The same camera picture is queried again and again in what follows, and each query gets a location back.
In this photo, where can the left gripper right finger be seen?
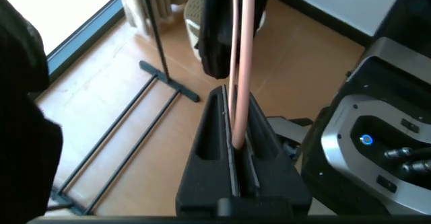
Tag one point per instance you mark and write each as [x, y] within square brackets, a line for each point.
[279, 180]

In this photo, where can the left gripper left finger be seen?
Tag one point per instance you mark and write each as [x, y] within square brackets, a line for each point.
[205, 180]

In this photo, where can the pink clothes hanger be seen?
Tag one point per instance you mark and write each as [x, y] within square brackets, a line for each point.
[246, 49]

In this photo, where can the black garment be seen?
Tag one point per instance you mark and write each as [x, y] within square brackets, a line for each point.
[215, 32]
[23, 133]

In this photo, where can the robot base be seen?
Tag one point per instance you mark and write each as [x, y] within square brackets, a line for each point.
[336, 156]

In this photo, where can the black clothes rack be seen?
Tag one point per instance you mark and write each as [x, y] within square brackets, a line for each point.
[161, 76]

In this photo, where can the white laundry basket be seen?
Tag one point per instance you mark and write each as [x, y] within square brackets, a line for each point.
[192, 22]

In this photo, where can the window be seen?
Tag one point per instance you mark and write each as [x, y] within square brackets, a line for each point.
[84, 32]

